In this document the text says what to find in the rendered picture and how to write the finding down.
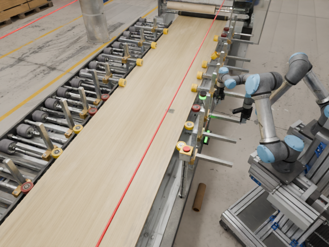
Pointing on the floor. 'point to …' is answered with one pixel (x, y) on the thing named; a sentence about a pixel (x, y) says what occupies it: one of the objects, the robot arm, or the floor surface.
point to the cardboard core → (199, 197)
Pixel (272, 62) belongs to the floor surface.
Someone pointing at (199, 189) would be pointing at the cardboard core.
